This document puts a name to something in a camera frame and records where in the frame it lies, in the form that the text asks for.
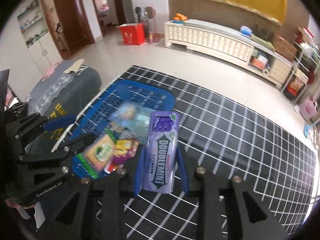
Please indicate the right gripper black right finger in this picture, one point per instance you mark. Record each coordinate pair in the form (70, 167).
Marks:
(199, 183)

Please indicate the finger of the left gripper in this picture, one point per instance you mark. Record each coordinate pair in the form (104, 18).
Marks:
(78, 144)
(59, 122)

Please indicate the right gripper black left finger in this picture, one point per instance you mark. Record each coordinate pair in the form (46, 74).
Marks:
(122, 184)

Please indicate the green cracker packet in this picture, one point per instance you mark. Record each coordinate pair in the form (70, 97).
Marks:
(92, 162)

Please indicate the purple doublemint gum bottle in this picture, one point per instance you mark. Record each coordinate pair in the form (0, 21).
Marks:
(159, 166)

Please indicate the purple nut snack bag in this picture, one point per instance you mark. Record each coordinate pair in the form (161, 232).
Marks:
(124, 150)

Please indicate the striped blue cake packet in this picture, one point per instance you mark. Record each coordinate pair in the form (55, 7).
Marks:
(130, 121)

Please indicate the person's left hand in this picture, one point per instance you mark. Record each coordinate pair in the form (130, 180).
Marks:
(11, 202)

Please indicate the grey queen cushion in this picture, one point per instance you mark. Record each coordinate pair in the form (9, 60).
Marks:
(64, 93)

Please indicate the blue plastic basket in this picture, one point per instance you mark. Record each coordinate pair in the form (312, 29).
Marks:
(97, 117)

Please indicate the black white grid mat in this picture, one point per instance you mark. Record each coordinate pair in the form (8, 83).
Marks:
(229, 139)

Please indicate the brown wooden door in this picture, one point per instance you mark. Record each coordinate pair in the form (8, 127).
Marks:
(68, 25)

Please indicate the red cardboard box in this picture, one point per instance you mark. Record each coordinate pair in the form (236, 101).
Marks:
(132, 33)

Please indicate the pink bag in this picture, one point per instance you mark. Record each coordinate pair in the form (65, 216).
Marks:
(308, 108)

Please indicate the red snack bag on rack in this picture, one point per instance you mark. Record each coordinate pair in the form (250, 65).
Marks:
(296, 83)

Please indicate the white metal rack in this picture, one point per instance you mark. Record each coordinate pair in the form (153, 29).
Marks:
(306, 61)

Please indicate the white tv cabinet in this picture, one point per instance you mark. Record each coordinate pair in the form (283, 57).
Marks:
(231, 46)

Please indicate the brown cardboard box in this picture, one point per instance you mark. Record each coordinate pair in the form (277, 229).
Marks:
(284, 48)

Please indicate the oranges on cabinet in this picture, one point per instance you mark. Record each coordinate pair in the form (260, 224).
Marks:
(180, 17)

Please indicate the blue lidded container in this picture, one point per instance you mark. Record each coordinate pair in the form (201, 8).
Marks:
(246, 31)

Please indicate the white wall shelf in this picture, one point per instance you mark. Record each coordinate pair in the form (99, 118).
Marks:
(31, 21)

